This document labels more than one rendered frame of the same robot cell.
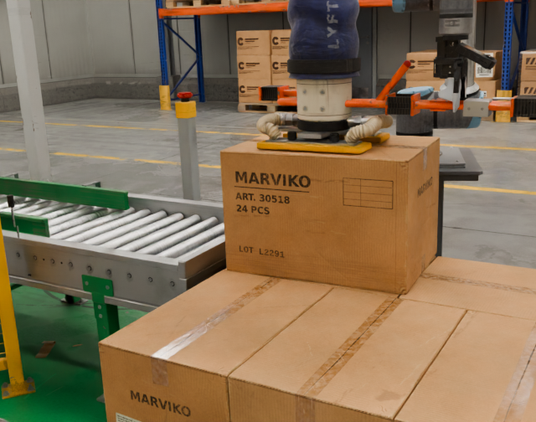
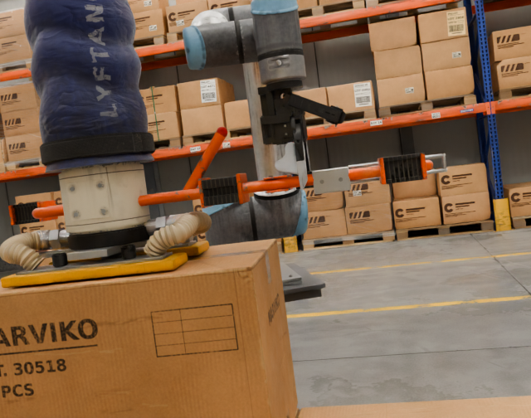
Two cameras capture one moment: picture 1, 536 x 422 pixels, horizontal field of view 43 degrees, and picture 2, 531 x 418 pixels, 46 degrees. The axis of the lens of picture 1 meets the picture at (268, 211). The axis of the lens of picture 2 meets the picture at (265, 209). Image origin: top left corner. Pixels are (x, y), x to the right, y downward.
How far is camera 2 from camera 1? 0.85 m
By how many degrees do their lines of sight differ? 22
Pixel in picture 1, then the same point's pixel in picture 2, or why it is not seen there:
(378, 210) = (216, 355)
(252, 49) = not seen: hidden behind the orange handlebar
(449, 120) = (271, 227)
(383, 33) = (166, 186)
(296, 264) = not seen: outside the picture
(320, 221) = (122, 391)
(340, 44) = (119, 111)
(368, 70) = not seen: hidden behind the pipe
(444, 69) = (277, 130)
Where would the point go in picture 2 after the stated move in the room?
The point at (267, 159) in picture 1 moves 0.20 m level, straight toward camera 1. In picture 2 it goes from (20, 302) to (14, 323)
